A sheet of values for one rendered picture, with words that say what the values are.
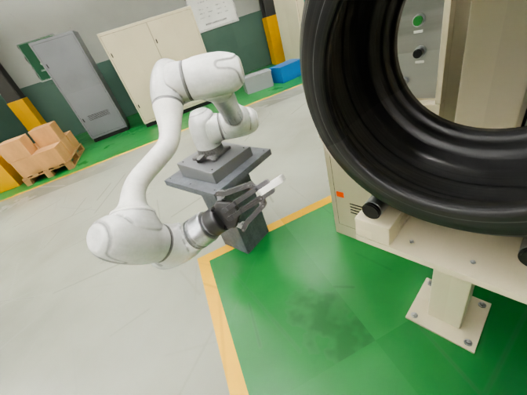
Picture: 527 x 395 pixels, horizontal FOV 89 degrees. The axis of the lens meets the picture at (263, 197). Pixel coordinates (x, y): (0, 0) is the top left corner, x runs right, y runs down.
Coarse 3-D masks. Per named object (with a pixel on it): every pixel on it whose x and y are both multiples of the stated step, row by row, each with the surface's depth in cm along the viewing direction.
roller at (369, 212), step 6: (372, 198) 63; (366, 204) 62; (372, 204) 61; (378, 204) 61; (384, 204) 62; (366, 210) 63; (372, 210) 62; (378, 210) 61; (384, 210) 63; (372, 216) 63; (378, 216) 62
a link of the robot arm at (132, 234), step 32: (160, 96) 86; (160, 128) 85; (160, 160) 75; (128, 192) 64; (96, 224) 55; (128, 224) 57; (160, 224) 65; (96, 256) 56; (128, 256) 57; (160, 256) 65
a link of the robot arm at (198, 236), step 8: (192, 216) 72; (200, 216) 71; (184, 224) 71; (192, 224) 69; (200, 224) 69; (184, 232) 70; (192, 232) 69; (200, 232) 68; (208, 232) 69; (192, 240) 69; (200, 240) 69; (208, 240) 69; (200, 248) 72
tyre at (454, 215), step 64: (320, 0) 42; (384, 0) 59; (320, 64) 47; (384, 64) 67; (320, 128) 56; (384, 128) 72; (448, 128) 66; (512, 128) 59; (384, 192) 54; (448, 192) 59; (512, 192) 53
